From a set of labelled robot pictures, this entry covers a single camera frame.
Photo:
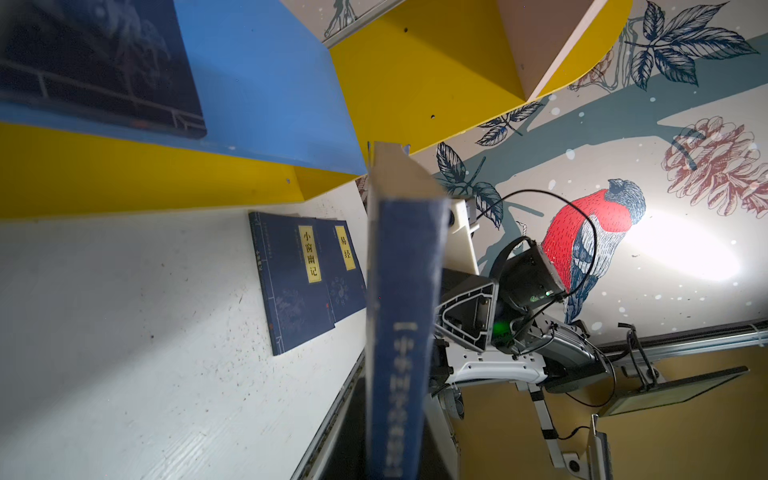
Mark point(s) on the yellow pink blue shelf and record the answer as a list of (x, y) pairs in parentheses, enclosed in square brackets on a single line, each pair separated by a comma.
[(292, 94)]

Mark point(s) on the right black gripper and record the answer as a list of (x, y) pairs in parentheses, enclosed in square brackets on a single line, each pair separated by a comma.
[(466, 310)]

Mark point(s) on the monitor on stand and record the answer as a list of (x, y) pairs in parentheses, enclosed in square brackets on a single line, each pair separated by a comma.
[(671, 392)]

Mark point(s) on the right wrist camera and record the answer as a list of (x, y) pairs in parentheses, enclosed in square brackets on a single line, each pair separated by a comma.
[(462, 237)]

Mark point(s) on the navy blue book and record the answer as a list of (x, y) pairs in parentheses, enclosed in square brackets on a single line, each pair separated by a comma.
[(116, 62), (340, 268), (408, 221), (296, 299)]

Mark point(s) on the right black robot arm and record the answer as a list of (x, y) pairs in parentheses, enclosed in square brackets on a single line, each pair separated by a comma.
[(493, 328)]

